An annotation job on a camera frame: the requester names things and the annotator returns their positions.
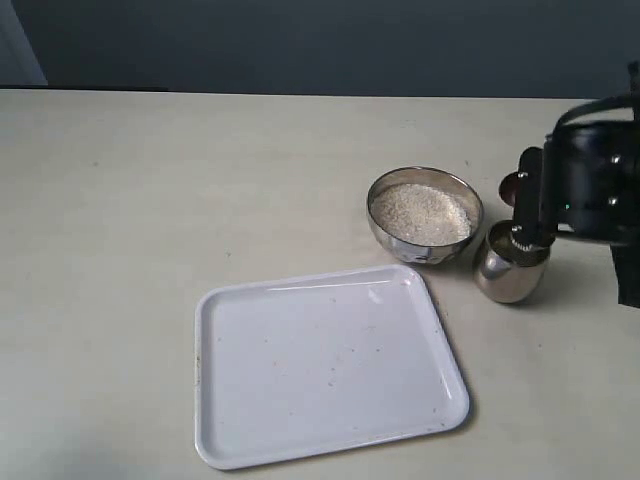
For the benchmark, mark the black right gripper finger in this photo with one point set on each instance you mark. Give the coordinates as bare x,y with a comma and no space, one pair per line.
626,260

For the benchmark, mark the small steel cup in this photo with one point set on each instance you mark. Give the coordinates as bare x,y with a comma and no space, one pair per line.
502,271

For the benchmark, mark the white plastic tray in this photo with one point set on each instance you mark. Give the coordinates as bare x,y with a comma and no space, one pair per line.
306,366

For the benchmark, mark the brown wooden spoon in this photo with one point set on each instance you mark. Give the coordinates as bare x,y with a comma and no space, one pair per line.
508,189

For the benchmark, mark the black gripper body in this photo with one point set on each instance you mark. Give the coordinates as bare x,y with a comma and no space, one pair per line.
591,181

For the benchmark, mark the steel bowl of rice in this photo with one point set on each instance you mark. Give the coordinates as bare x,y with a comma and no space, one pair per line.
423,215

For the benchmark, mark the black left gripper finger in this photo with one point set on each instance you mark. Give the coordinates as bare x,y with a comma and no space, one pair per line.
528,229

